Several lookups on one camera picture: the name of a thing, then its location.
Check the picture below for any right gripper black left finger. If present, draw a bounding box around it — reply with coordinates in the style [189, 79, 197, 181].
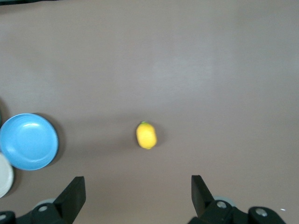
[30, 176, 86, 224]

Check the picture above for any yellow lemon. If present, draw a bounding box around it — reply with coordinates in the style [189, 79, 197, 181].
[135, 121, 158, 150]

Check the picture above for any beige plate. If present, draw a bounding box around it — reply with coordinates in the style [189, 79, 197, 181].
[0, 153, 15, 199]

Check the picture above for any brown table cover sheet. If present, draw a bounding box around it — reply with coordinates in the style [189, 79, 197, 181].
[0, 0, 299, 224]

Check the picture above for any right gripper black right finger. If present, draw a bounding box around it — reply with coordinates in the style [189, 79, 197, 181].
[189, 175, 249, 224]

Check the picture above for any blue plate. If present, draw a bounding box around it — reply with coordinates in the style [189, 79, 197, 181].
[0, 113, 59, 171]

